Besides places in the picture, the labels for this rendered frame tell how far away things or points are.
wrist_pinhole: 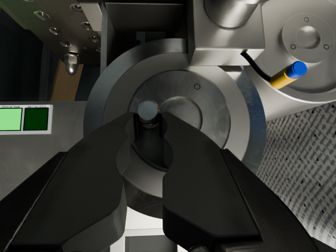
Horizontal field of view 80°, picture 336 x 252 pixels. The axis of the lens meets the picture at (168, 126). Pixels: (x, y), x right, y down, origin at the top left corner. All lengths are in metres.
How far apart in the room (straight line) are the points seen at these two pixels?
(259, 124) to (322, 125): 0.13
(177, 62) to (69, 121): 0.41
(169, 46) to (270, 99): 0.10
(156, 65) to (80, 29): 0.31
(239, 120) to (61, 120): 0.45
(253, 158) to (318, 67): 0.10
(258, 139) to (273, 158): 0.21
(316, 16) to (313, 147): 0.15
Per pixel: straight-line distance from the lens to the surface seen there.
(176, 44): 0.18
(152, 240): 0.61
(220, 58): 0.16
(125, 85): 0.16
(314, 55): 0.23
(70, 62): 0.56
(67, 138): 0.53
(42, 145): 0.56
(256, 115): 0.18
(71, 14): 0.43
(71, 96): 2.28
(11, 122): 0.59
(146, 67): 0.17
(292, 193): 0.35
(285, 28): 0.22
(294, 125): 0.34
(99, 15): 0.22
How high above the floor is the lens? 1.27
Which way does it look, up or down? 8 degrees down
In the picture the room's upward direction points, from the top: 179 degrees clockwise
